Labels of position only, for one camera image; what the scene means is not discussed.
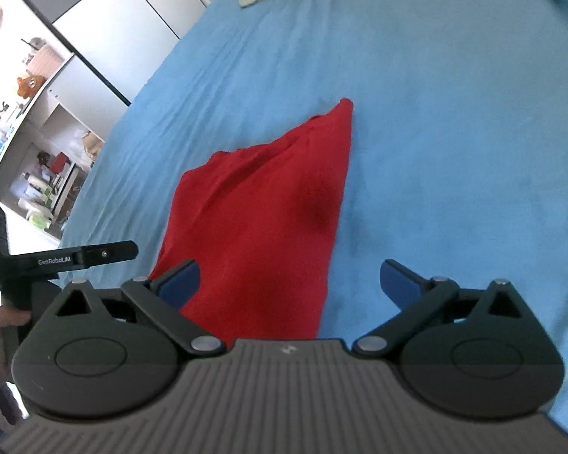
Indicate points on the red sweater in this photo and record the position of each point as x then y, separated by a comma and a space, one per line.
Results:
251, 208

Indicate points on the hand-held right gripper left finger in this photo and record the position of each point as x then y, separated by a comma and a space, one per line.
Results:
182, 283

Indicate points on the orange toy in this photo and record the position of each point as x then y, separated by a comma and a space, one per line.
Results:
28, 86

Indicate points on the white wardrobe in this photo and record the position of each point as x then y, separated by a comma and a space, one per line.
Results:
113, 33

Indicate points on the bed with blue sheet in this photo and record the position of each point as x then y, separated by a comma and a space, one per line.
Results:
454, 151

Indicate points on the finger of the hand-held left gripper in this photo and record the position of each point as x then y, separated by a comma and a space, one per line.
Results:
113, 251

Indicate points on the pink basket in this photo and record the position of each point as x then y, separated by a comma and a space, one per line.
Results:
45, 61

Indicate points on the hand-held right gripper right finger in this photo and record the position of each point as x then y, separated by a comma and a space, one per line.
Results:
397, 284

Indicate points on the white shelf unit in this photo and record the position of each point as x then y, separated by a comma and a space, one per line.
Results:
33, 161

